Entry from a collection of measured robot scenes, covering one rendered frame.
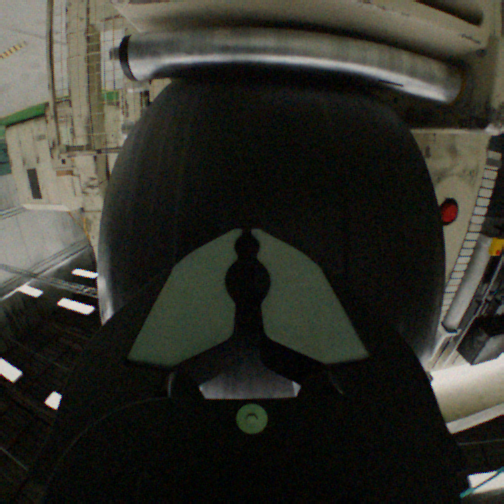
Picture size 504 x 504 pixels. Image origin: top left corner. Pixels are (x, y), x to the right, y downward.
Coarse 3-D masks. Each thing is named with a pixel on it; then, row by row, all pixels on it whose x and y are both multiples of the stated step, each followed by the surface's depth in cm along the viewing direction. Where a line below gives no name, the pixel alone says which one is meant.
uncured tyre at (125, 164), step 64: (192, 128) 15; (256, 128) 15; (320, 128) 16; (384, 128) 16; (128, 192) 14; (192, 192) 14; (256, 192) 14; (320, 192) 14; (384, 192) 14; (128, 256) 14; (320, 256) 14; (384, 256) 14; (256, 320) 14; (256, 384) 14
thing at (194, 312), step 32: (192, 256) 9; (224, 256) 9; (192, 288) 8; (224, 288) 8; (160, 320) 6; (192, 320) 7; (224, 320) 7; (160, 352) 6; (192, 352) 6; (224, 352) 6
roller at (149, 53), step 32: (160, 32) 16; (192, 32) 16; (224, 32) 16; (256, 32) 16; (288, 32) 17; (128, 64) 17; (160, 64) 17; (192, 64) 18; (224, 64) 18; (256, 64) 18; (288, 64) 18; (320, 64) 18; (352, 64) 17; (384, 64) 17; (416, 64) 17; (448, 64) 17; (416, 96) 20; (448, 96) 19
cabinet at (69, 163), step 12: (48, 108) 317; (60, 108) 313; (48, 120) 325; (60, 120) 322; (48, 132) 335; (60, 132) 331; (48, 144) 345; (72, 144) 336; (60, 168) 361; (72, 168) 354
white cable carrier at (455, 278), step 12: (492, 156) 29; (492, 168) 29; (480, 192) 31; (480, 204) 32; (480, 216) 33; (468, 228) 34; (480, 228) 34; (468, 240) 35; (468, 252) 36; (456, 264) 37; (456, 276) 38; (456, 288) 39; (444, 300) 40; (444, 312) 42
